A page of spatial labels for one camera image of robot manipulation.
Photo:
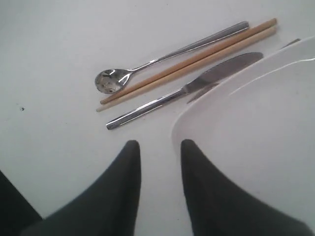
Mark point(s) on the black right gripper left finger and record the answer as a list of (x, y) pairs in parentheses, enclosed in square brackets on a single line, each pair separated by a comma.
[(107, 208)]

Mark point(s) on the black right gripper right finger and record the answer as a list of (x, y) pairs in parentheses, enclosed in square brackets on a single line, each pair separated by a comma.
[(218, 207)]

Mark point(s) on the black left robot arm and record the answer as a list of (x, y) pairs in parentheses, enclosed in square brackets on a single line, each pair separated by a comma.
[(16, 213)]

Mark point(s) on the white square plate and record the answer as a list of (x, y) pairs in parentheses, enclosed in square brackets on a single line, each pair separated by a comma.
[(258, 128)]

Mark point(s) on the steel table knife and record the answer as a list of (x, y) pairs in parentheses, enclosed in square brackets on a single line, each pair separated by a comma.
[(208, 78)]

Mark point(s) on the steel spoon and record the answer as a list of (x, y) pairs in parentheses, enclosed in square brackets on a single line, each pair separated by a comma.
[(114, 80)]

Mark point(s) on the small dark needle on table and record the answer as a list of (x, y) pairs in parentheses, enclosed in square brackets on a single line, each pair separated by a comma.
[(292, 42)]

